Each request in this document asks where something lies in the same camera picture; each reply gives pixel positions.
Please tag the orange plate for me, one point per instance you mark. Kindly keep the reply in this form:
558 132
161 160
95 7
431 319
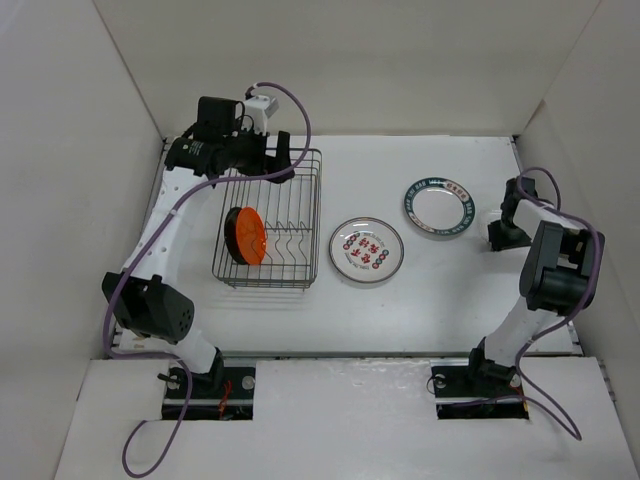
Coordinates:
251 236

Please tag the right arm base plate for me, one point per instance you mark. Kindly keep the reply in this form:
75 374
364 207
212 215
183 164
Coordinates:
458 397

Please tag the green rimmed white plate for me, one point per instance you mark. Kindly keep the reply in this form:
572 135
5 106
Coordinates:
439 206

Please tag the wire dish rack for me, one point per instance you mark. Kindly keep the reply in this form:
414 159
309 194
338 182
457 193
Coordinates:
290 213

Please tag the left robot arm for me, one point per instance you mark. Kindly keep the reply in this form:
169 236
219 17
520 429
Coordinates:
147 316

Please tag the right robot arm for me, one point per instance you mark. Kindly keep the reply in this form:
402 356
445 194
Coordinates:
557 281

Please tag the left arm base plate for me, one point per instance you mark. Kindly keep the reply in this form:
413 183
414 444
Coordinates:
232 401

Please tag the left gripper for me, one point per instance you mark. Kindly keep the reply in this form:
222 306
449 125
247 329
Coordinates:
262 165

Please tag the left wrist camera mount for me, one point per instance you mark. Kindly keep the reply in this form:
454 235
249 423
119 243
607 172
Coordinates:
257 112

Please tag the white plate red characters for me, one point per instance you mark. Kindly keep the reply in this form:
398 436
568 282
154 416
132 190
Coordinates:
366 250

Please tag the black plate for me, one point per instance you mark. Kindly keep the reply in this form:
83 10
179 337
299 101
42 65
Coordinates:
231 235

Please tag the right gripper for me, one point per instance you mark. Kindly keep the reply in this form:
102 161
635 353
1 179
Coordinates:
499 244

